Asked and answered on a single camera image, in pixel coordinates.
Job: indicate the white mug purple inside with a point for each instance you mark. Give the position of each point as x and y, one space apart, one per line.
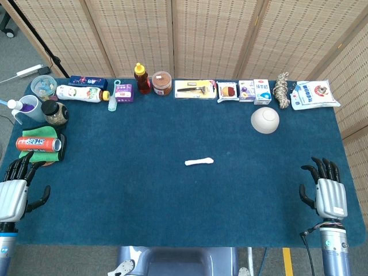
36 112

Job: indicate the woven wicker coaster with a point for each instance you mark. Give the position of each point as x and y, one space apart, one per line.
47 164

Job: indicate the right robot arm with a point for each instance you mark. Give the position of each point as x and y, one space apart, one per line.
335 253

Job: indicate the orange Arctic Ocean can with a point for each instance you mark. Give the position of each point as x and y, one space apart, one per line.
34 143

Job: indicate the razor in yellow package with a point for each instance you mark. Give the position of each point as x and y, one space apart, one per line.
195 89

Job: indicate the white blue milk carton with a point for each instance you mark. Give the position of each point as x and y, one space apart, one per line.
262 92

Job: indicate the white upturned bowl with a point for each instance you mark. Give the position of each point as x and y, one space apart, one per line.
265 120

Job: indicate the black flat device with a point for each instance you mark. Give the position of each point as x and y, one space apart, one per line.
62 143

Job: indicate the red yellow snack packet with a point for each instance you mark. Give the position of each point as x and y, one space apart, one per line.
228 92

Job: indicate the white bottle yellow cap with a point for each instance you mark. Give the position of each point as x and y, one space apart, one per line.
77 93

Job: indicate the small purple white carton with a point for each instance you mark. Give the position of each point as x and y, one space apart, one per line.
246 91

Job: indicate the clear plastic container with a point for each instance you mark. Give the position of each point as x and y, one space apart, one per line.
43 86

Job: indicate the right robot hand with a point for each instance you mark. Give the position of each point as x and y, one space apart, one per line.
332 198

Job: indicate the round brown spice jar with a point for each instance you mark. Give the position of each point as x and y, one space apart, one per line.
162 84

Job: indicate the honey bottle yellow cap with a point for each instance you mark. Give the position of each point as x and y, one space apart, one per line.
142 83

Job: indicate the black chair caster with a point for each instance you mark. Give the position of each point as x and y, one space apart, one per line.
7 28

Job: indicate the green cloth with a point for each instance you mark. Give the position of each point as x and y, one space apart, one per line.
40 156

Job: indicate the white power strip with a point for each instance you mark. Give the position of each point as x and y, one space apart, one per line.
28 71

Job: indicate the white blue salt bag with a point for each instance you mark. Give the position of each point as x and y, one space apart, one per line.
313 96

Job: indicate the light green brush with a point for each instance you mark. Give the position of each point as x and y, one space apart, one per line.
112 104

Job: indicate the black tripod stand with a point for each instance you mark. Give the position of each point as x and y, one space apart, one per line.
43 46

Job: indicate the black power adapter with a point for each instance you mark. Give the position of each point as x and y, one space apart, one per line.
45 70

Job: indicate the small white bone-shaped object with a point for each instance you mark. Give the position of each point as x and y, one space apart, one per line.
198 162

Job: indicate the dark blue box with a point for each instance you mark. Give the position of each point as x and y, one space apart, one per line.
87 81

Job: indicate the purple box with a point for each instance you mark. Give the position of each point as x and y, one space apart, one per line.
124 93

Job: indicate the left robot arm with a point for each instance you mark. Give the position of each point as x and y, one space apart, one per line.
6 250

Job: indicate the blue robot torso base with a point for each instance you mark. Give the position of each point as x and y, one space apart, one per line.
178 261

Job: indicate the blue table mat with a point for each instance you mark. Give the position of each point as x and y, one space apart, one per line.
161 201

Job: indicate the glass jar black lid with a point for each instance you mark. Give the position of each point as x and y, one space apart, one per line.
54 113

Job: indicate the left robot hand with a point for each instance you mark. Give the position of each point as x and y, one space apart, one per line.
13 198

